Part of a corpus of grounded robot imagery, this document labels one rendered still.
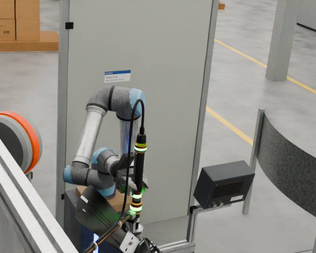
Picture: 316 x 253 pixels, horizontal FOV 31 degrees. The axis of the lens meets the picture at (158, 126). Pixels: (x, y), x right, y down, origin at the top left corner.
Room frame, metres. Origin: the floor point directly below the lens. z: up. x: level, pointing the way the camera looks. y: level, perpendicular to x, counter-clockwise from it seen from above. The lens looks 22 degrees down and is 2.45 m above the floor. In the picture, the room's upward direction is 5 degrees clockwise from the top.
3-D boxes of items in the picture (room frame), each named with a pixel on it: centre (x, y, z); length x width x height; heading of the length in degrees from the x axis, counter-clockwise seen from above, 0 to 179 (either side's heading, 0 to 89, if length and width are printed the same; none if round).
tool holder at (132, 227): (1.89, 0.06, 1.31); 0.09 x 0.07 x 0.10; 156
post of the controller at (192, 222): (2.48, -0.21, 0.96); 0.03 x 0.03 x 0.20; 31
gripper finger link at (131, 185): (1.89, 0.09, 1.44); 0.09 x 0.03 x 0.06; 21
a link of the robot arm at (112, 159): (2.06, 0.16, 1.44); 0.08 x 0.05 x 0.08; 121
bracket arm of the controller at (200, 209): (2.53, -0.30, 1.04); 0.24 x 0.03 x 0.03; 121
